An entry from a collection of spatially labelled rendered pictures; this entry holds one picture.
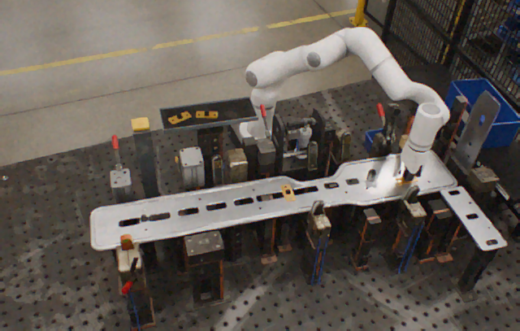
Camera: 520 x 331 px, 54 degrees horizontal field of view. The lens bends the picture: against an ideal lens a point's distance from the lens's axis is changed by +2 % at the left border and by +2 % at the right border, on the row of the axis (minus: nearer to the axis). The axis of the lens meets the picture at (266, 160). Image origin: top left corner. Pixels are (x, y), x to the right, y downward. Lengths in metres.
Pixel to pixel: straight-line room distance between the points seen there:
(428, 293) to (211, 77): 2.72
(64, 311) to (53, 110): 2.28
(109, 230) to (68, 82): 2.63
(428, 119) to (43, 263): 1.53
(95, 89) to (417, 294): 2.97
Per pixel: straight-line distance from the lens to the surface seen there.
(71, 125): 3.89
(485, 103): 2.02
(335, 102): 2.85
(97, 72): 4.39
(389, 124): 2.06
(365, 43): 1.81
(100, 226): 1.83
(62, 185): 2.44
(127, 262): 1.65
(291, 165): 2.04
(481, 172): 2.09
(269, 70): 2.12
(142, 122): 1.95
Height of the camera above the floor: 2.38
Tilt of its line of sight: 44 degrees down
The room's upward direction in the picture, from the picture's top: 4 degrees clockwise
